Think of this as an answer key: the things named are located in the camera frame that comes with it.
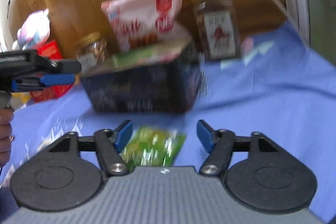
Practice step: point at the pink white plush toy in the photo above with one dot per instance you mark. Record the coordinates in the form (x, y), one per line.
(34, 32)

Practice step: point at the nut jar gold lid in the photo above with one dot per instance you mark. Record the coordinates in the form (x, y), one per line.
(217, 27)
(91, 50)

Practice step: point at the dark blue snack box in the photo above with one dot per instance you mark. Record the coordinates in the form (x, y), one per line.
(164, 77)

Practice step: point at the yellow plush chick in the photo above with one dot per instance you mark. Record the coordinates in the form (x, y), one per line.
(19, 99)

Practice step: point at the green pea snack packet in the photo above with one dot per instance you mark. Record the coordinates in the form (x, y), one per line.
(152, 146)

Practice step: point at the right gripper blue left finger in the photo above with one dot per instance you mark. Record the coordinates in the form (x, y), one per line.
(109, 145)

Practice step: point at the blue tablecloth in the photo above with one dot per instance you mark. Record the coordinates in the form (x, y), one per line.
(281, 89)

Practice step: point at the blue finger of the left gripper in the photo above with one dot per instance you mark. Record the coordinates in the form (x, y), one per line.
(39, 82)

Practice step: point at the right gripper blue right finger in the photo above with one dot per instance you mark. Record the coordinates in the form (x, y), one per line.
(219, 144)

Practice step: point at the pink twisted dough snack bag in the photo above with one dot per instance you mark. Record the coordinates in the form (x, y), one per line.
(139, 23)

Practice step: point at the person's left hand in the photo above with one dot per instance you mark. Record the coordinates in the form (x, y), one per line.
(6, 117)

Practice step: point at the left nut jar gold lid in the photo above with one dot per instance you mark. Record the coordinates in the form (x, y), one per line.
(91, 50)

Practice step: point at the right nut jar gold lid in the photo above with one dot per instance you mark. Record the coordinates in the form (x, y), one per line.
(217, 27)

